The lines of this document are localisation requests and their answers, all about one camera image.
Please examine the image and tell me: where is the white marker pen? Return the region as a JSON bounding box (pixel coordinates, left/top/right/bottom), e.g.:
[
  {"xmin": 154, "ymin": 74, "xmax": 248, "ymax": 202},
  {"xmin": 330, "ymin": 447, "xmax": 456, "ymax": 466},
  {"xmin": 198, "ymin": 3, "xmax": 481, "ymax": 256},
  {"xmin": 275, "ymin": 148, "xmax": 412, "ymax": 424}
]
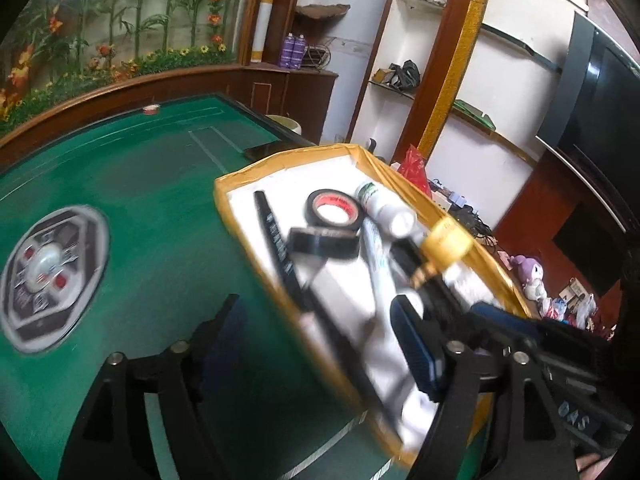
[{"xmin": 361, "ymin": 220, "xmax": 402, "ymax": 312}]

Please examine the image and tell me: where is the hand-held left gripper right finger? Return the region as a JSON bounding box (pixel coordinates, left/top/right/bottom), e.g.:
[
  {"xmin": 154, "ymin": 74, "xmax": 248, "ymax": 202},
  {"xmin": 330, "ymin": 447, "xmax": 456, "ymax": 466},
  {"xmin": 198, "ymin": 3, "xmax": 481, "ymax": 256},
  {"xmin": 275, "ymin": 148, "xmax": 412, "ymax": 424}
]
[{"xmin": 390, "ymin": 295, "xmax": 576, "ymax": 480}]

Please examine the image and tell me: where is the gold trimmed wooden pillar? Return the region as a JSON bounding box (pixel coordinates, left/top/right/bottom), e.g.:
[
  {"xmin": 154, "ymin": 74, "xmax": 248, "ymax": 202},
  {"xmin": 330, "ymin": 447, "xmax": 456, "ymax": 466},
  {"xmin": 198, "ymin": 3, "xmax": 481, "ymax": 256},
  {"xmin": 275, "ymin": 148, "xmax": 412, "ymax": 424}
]
[{"xmin": 392, "ymin": 0, "xmax": 497, "ymax": 161}]

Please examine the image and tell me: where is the reddish wooden tv cabinet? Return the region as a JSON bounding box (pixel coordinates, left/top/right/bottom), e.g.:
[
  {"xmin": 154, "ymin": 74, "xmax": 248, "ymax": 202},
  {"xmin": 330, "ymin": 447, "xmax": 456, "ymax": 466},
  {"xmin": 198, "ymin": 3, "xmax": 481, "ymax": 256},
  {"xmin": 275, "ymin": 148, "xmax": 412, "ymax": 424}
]
[{"xmin": 495, "ymin": 150, "xmax": 631, "ymax": 302}]

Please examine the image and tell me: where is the purple white plush toy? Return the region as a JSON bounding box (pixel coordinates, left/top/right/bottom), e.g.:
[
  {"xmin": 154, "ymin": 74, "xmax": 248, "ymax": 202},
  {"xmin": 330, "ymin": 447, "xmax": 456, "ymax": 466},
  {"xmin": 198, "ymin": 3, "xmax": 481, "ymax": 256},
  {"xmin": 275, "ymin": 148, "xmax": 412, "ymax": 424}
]
[{"xmin": 510, "ymin": 254, "xmax": 549, "ymax": 307}]

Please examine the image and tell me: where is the black tape roll red core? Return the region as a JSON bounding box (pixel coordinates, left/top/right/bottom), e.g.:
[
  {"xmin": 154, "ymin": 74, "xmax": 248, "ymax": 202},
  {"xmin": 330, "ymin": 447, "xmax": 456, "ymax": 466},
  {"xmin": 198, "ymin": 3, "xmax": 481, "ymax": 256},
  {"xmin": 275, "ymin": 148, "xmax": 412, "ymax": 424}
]
[{"xmin": 305, "ymin": 189, "xmax": 370, "ymax": 233}]

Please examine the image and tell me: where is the brown corner shelf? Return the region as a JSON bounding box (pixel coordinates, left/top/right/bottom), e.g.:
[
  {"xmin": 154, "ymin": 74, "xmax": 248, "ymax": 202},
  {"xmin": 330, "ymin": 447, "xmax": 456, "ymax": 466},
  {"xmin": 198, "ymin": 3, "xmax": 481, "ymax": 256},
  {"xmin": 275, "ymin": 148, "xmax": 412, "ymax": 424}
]
[{"xmin": 295, "ymin": 4, "xmax": 351, "ymax": 21}]

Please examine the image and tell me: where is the red plastic bag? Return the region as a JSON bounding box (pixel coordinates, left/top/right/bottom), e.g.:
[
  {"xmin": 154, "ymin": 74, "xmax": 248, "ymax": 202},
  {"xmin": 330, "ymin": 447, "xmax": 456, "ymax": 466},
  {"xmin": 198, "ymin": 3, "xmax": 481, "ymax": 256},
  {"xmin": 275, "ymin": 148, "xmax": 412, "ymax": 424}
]
[{"xmin": 400, "ymin": 145, "xmax": 433, "ymax": 199}]

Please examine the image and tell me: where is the white bottle green leaf label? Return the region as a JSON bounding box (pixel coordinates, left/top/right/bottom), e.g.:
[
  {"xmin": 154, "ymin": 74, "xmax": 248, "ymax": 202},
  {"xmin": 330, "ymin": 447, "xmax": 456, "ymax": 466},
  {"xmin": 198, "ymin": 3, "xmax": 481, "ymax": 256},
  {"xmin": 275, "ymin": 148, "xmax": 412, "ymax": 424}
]
[{"xmin": 354, "ymin": 182, "xmax": 417, "ymax": 237}]

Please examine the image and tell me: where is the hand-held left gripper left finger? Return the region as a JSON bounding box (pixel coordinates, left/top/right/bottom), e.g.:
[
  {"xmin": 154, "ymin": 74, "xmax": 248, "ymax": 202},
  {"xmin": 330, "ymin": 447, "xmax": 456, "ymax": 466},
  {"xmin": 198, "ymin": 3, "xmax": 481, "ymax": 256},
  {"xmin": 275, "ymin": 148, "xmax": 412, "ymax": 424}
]
[{"xmin": 57, "ymin": 293, "xmax": 249, "ymax": 480}]

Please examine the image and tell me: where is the person's right hand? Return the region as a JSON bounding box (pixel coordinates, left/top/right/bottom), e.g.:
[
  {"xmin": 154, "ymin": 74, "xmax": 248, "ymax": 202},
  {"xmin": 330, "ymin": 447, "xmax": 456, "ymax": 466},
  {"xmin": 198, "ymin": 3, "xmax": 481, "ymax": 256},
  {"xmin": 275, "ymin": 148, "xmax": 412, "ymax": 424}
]
[{"xmin": 575, "ymin": 452, "xmax": 618, "ymax": 476}]

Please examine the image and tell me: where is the black tape roll white core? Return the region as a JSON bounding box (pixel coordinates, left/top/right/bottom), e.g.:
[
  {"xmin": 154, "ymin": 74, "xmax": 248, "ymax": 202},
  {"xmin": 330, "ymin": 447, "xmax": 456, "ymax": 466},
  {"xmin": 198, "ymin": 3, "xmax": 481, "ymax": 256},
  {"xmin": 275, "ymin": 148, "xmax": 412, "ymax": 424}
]
[{"xmin": 289, "ymin": 226, "xmax": 362, "ymax": 261}]

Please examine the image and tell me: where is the round table control panel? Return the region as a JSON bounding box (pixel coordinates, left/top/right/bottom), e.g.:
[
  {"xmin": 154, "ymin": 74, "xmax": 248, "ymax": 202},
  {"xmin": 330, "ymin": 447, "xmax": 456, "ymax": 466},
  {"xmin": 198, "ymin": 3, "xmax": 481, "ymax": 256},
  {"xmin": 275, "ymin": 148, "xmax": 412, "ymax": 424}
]
[{"xmin": 0, "ymin": 205, "xmax": 111, "ymax": 356}]

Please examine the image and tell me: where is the green flat box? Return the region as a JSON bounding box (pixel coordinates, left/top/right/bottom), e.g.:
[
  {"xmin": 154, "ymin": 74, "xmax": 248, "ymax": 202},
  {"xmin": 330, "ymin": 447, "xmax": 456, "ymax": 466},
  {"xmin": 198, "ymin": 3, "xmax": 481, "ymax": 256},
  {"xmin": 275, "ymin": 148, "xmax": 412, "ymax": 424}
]
[{"xmin": 454, "ymin": 101, "xmax": 496, "ymax": 129}]

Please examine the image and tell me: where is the artificial flower bamboo display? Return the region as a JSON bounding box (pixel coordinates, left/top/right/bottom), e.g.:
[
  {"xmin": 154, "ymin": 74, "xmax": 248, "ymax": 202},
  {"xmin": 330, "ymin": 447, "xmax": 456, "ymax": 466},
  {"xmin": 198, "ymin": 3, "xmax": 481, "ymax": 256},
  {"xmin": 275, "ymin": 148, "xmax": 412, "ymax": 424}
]
[{"xmin": 0, "ymin": 0, "xmax": 251, "ymax": 136}]

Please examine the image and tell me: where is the black lipstick gold band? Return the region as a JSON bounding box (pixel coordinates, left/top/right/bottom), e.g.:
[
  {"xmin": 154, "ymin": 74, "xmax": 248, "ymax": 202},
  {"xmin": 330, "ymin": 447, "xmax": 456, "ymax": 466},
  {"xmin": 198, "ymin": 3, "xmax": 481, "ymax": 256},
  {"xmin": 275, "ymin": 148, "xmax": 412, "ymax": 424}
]
[{"xmin": 392, "ymin": 237, "xmax": 473, "ymax": 318}]

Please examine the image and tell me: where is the white yellow rolled banner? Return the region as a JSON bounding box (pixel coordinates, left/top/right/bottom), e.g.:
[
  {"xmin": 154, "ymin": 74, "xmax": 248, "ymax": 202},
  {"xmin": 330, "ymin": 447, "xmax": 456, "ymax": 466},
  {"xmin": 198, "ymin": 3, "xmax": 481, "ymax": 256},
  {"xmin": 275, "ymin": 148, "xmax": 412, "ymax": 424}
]
[{"xmin": 252, "ymin": 0, "xmax": 286, "ymax": 64}]

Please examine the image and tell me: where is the pale round stool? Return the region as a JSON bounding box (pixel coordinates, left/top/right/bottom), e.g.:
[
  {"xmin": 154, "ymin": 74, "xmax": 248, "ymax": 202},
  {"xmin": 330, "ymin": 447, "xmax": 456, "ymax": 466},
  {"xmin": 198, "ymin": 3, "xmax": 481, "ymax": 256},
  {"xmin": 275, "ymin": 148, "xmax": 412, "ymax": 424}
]
[{"xmin": 265, "ymin": 115, "xmax": 304, "ymax": 135}]

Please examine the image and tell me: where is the yellow plastic jar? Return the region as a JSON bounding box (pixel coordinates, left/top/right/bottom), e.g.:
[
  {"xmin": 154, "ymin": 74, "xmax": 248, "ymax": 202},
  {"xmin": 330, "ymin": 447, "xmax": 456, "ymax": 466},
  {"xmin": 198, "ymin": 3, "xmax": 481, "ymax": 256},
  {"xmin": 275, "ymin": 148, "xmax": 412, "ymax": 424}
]
[{"xmin": 421, "ymin": 217, "xmax": 474, "ymax": 266}]

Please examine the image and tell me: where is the black bag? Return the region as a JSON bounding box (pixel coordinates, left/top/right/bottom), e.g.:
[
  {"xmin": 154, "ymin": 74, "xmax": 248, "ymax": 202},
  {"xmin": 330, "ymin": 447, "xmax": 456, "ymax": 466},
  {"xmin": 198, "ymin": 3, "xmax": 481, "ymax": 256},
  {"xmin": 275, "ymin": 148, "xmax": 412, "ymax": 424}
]
[{"xmin": 387, "ymin": 60, "xmax": 421, "ymax": 92}]

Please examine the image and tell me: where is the coiled wire bundle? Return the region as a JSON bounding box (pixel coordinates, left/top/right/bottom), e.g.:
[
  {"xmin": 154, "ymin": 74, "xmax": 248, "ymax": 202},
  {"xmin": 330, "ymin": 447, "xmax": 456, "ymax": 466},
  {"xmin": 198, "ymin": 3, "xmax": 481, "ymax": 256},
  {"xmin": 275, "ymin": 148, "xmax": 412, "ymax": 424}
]
[{"xmin": 305, "ymin": 45, "xmax": 331, "ymax": 69}]

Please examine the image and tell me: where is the white power strip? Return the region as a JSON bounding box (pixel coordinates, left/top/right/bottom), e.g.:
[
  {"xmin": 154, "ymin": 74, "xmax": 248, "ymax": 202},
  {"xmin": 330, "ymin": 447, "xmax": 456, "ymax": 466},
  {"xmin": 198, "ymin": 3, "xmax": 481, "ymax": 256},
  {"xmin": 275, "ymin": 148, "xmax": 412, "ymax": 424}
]
[{"xmin": 432, "ymin": 192, "xmax": 469, "ymax": 211}]

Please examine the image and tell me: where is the black marker pen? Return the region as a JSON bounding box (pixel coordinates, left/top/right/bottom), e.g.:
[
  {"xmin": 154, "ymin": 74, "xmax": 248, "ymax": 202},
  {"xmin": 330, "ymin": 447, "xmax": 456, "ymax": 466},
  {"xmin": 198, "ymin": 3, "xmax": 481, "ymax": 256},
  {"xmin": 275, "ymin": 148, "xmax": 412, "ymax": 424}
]
[{"xmin": 252, "ymin": 190, "xmax": 312, "ymax": 312}]

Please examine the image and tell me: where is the curved wooden cabinet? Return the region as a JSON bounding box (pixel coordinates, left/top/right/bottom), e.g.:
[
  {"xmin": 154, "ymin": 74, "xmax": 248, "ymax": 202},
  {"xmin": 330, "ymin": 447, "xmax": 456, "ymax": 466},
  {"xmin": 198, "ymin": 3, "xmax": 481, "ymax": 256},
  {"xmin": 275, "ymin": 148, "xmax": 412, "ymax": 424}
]
[{"xmin": 0, "ymin": 62, "xmax": 340, "ymax": 154}]

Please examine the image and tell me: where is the white foam tray yellow tape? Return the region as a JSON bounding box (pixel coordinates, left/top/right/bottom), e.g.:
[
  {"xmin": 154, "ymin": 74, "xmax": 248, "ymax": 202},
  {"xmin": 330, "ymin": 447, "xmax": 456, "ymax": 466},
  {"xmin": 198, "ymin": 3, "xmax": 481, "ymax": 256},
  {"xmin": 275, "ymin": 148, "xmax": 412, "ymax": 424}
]
[{"xmin": 214, "ymin": 144, "xmax": 533, "ymax": 466}]

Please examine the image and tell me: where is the black cable tangle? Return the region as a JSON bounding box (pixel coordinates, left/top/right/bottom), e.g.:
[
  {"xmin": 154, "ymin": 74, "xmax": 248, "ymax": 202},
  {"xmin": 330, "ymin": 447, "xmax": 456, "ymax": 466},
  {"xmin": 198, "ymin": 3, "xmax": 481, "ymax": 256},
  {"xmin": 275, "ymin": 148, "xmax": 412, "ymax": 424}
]
[{"xmin": 450, "ymin": 205, "xmax": 496, "ymax": 241}]

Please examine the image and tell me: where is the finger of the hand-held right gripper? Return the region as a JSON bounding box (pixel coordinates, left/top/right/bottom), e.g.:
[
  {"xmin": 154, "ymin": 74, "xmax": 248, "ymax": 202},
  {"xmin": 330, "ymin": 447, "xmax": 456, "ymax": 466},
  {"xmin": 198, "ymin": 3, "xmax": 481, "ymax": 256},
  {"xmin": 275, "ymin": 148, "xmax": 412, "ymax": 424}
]
[
  {"xmin": 530, "ymin": 354, "xmax": 632, "ymax": 442},
  {"xmin": 471, "ymin": 301, "xmax": 627, "ymax": 407}
]

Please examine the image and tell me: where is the black flat television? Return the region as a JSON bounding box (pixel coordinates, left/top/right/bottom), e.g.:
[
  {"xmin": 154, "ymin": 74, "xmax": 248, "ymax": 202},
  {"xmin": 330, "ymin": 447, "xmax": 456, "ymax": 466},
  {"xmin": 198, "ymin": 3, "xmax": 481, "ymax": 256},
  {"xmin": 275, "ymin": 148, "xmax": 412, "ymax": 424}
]
[{"xmin": 536, "ymin": 10, "xmax": 640, "ymax": 227}]

